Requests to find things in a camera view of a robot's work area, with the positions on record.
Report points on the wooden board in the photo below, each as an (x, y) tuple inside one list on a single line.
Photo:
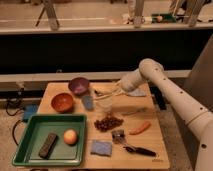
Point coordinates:
[(151, 138)]

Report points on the blue sponge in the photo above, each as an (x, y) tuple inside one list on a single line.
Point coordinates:
[(101, 148)]

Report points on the metal fork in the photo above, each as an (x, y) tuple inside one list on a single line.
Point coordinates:
[(143, 109)]

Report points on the blue box on floor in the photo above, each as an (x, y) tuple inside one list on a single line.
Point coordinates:
[(29, 111)]

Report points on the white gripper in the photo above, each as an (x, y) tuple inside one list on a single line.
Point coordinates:
[(109, 93)]

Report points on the orange carrot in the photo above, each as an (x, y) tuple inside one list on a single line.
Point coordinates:
[(141, 128)]

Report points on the purple bowl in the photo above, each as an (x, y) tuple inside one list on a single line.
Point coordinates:
[(79, 85)]

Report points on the bunch of dark grapes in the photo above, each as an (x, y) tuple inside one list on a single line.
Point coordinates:
[(108, 123)]

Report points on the orange bowl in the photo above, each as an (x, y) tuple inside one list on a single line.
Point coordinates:
[(62, 102)]

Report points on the light blue cloth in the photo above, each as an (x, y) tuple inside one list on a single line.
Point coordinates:
[(137, 93)]

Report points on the green plastic tray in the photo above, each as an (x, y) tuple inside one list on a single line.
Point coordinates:
[(42, 143)]

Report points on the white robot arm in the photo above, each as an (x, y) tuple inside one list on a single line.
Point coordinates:
[(197, 117)]

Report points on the black remote control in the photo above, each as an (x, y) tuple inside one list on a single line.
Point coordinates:
[(48, 145)]

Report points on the yellow apple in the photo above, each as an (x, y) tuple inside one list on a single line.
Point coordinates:
[(70, 137)]

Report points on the white paper cup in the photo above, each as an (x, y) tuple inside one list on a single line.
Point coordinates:
[(106, 105)]

